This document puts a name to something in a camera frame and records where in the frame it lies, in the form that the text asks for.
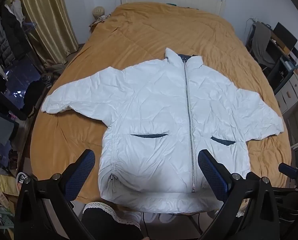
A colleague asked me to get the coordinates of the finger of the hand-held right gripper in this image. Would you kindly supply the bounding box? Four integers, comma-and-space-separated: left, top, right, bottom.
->
278, 163, 298, 180

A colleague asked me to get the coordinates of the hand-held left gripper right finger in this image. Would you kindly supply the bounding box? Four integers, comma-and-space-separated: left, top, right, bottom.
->
197, 149, 281, 240

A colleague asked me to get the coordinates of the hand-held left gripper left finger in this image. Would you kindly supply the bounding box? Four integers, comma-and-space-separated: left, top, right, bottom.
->
14, 149, 97, 240

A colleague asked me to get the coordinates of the white puffer jacket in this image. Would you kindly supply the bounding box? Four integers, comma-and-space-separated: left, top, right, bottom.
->
41, 47, 284, 212

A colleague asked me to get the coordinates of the person's black lace-trimmed clothing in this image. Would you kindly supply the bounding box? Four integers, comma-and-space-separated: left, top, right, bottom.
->
81, 201, 145, 240

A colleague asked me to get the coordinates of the white slipper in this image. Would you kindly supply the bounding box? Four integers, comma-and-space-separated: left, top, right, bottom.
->
158, 212, 175, 223
125, 211, 142, 225

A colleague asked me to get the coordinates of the grey drawer cabinet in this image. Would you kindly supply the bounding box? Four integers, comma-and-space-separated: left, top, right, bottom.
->
274, 64, 298, 122

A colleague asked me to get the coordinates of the black bag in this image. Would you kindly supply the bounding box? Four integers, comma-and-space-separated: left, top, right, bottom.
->
21, 80, 49, 117

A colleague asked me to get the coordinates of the striped sock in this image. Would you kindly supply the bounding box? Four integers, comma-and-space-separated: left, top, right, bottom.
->
40, 73, 55, 88

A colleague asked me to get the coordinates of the grey draped cloth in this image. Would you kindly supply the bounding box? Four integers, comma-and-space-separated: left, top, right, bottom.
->
251, 22, 280, 67

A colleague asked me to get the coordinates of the brown cardboard box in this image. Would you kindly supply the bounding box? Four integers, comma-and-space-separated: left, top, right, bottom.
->
270, 31, 293, 55

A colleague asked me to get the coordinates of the black monitor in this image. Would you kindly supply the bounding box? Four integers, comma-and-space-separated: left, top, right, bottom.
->
274, 22, 298, 53

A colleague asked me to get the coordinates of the dark hanging puffer jacket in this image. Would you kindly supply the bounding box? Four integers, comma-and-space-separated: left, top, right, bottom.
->
0, 4, 32, 67

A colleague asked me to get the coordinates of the orange bed quilt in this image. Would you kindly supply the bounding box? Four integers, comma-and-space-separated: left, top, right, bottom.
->
30, 2, 293, 218

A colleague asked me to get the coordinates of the woven round ball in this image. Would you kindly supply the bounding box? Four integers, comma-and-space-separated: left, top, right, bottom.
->
93, 6, 105, 19

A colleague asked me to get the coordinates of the gold striped curtain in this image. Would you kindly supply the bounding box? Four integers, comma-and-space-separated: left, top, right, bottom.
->
13, 0, 79, 64

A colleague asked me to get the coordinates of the white hanging garment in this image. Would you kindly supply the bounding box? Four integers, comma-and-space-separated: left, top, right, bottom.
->
4, 0, 26, 27

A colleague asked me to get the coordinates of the black cable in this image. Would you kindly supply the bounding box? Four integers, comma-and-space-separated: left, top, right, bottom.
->
142, 212, 150, 240

